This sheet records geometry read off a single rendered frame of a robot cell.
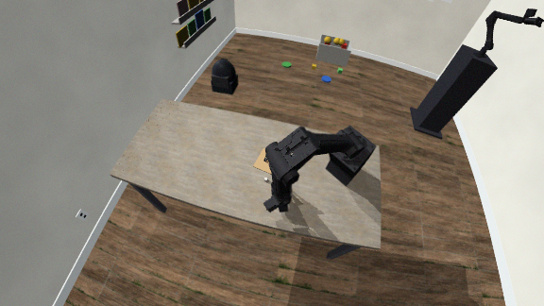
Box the tan flat mat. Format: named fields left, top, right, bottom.
left=253, top=148, right=272, bottom=175

